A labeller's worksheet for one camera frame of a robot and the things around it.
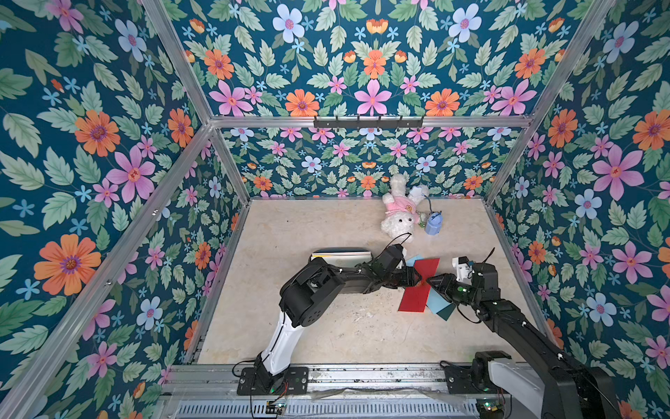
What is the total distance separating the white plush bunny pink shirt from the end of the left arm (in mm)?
207

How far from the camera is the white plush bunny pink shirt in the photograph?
1011mm

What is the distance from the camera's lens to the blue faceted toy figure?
1.04 meters

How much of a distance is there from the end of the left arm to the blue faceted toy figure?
10.6 inches

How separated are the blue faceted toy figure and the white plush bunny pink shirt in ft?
0.17

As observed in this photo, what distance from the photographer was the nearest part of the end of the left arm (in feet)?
2.51
